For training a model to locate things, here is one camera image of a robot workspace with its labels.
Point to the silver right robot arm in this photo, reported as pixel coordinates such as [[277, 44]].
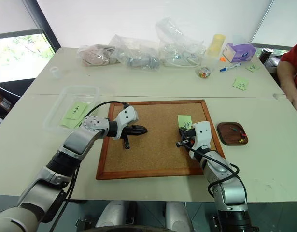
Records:
[[223, 174]]

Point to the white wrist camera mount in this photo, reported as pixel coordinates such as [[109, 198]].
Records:
[[126, 117], [202, 135]]

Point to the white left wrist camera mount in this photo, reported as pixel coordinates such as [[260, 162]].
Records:
[[126, 117]]

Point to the wood-framed cork board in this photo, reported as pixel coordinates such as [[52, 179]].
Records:
[[158, 145]]

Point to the yellow pushpin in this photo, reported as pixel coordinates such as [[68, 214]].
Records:
[[241, 140]]

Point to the red pushpin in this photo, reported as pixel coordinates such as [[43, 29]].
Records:
[[243, 134]]

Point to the blue whiteboard marker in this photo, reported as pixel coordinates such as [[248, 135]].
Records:
[[231, 66]]

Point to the green sticky note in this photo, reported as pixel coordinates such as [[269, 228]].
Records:
[[76, 111], [240, 84], [252, 68], [183, 119], [69, 123]]

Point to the small orange object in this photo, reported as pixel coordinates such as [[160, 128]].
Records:
[[222, 58]]

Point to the clear cup of coloured pushpins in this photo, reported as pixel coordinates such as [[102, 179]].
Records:
[[204, 72]]

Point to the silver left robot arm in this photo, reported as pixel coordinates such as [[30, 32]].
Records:
[[75, 142]]

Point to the purple tissue box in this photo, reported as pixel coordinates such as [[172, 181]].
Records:
[[237, 53]]

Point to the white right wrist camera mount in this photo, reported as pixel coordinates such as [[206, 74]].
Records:
[[202, 135]]

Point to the bystander bare hand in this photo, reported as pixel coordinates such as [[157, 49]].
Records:
[[296, 102]]

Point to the silver right robot leg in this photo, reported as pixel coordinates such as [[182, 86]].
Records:
[[177, 215]]

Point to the plastic bag with pink items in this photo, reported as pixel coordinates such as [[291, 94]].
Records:
[[95, 55]]

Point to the green pushpin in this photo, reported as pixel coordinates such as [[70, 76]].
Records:
[[234, 128]]

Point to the black bag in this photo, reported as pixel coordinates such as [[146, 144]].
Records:
[[273, 66]]

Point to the black bottle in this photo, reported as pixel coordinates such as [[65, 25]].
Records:
[[266, 54]]

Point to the clear plastic box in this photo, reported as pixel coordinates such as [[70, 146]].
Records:
[[66, 96]]

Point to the black window frame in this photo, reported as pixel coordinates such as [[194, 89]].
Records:
[[45, 26]]

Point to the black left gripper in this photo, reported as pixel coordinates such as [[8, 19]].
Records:
[[128, 131]]

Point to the plastic bag with grey items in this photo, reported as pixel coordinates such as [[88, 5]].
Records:
[[138, 59]]

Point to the bystander bare forearm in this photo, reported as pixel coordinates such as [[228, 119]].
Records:
[[286, 77]]

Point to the small clear plastic jar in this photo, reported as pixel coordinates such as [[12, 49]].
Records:
[[55, 71]]

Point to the dark wooden tray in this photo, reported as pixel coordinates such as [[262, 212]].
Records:
[[229, 137]]

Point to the bystander red shirt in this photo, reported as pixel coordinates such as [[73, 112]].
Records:
[[294, 55]]

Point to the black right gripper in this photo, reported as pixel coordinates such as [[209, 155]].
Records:
[[189, 139]]

